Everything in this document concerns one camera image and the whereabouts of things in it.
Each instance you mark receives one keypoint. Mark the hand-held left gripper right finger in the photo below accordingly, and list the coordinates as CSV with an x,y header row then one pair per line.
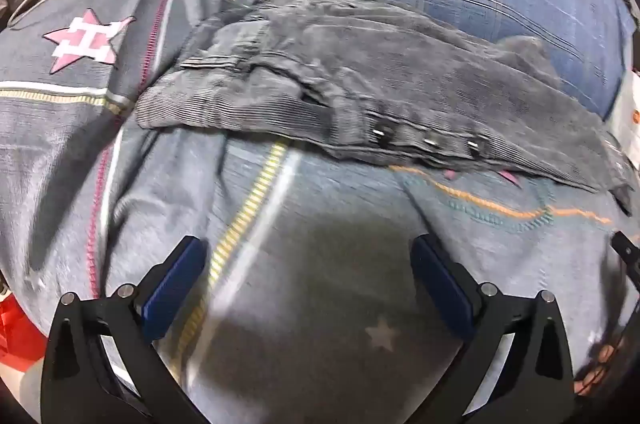
x,y
442,289

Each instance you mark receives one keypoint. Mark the grey star-print bed sheet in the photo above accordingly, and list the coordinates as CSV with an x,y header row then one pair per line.
x,y
325,254

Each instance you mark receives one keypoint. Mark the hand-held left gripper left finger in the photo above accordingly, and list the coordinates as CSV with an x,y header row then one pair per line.
x,y
172,289

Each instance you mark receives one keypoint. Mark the white paper bag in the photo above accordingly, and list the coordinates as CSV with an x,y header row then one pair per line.
x,y
631,104

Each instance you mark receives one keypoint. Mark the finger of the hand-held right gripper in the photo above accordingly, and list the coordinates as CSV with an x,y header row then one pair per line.
x,y
627,254

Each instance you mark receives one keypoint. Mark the red plastic bag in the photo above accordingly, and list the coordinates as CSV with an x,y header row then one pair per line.
x,y
15,329

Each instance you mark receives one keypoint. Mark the grey star-print pillow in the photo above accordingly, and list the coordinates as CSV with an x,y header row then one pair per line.
x,y
75,4

